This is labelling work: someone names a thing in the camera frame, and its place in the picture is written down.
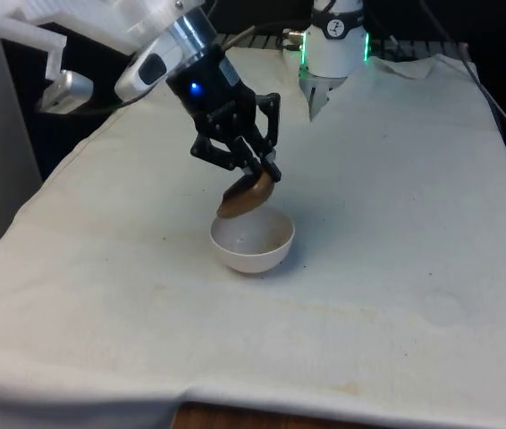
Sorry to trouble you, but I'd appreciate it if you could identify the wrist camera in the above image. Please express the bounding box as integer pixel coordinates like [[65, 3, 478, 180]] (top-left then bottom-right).
[[114, 31, 179, 102]]

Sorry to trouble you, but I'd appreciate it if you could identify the white bowl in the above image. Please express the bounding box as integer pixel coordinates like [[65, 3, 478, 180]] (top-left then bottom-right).
[[209, 206, 296, 275]]

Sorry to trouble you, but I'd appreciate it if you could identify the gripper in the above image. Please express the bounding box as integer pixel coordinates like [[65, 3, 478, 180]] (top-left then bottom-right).
[[164, 43, 283, 183]]

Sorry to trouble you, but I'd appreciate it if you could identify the small silver camera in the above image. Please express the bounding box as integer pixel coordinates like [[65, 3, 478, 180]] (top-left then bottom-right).
[[36, 69, 95, 114]]

